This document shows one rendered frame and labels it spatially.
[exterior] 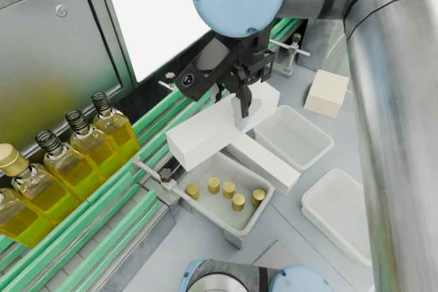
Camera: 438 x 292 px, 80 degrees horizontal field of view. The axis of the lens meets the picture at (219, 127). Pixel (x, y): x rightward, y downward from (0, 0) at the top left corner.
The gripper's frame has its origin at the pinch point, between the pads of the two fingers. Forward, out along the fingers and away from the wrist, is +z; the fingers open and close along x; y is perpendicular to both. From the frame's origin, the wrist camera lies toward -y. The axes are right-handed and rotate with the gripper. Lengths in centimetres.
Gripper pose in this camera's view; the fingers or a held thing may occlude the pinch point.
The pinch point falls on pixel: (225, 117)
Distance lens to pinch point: 52.3
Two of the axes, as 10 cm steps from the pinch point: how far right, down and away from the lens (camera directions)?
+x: -6.3, -6.0, 4.9
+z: 0.0, 6.3, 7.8
